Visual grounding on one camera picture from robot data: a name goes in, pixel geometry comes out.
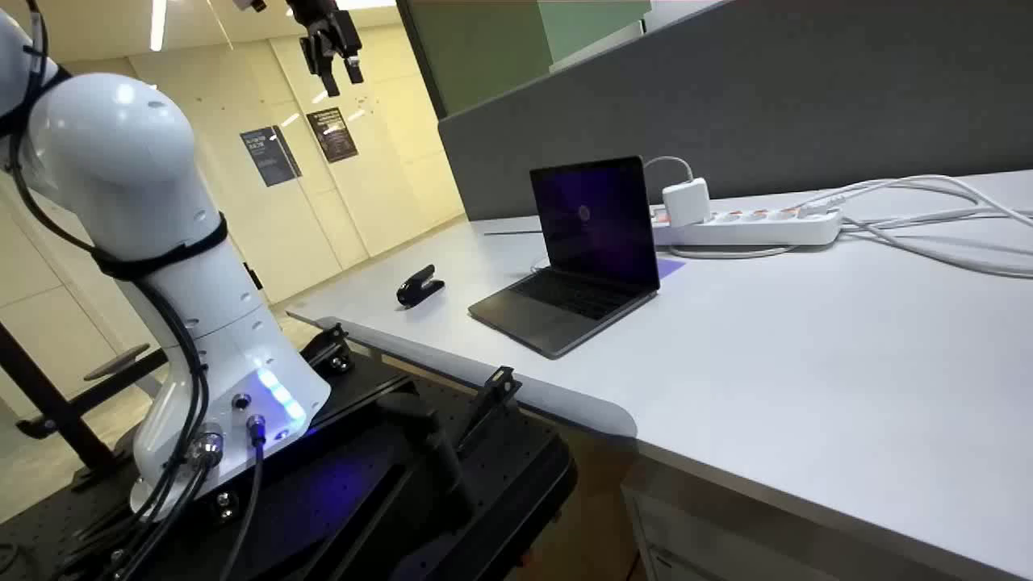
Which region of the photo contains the dark blue wall poster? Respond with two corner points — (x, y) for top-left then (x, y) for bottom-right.
(234, 123), (302, 189)

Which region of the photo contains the white under-desk cabinet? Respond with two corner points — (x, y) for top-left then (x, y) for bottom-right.
(616, 480), (897, 581)

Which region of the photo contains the black metal stand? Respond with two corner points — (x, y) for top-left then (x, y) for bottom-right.
(0, 320), (170, 494)

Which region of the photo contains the thick white power cable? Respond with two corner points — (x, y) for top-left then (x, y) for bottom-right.
(740, 171), (1033, 285)

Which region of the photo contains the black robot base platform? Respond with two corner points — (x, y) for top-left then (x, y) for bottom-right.
(0, 338), (581, 581)

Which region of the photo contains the dark brown wall poster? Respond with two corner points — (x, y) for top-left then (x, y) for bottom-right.
(302, 104), (360, 167)

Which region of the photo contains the grey partition wall panel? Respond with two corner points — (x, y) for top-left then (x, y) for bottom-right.
(435, 0), (1033, 224)

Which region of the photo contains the small black stapler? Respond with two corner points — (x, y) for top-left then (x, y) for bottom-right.
(394, 260), (449, 312)

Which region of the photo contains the black table clamp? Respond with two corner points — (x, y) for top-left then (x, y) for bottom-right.
(298, 320), (356, 380)
(455, 360), (526, 447)

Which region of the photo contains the white power adapter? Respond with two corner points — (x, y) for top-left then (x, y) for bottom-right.
(658, 176), (712, 229)

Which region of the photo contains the white power strip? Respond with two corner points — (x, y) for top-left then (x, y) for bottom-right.
(649, 204), (844, 255)

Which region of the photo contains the thin white adapter cable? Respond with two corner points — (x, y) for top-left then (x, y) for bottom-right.
(638, 152), (698, 189)

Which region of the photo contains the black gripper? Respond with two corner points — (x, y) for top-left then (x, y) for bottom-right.
(284, 0), (368, 100)

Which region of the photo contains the black cable bundle on arm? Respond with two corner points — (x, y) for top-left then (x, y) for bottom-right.
(0, 0), (234, 581)

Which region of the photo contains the grey laptop with dark screen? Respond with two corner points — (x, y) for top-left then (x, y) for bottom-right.
(466, 156), (665, 360)

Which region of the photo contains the white ceiling light strip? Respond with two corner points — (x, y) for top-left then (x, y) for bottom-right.
(144, 0), (170, 56)

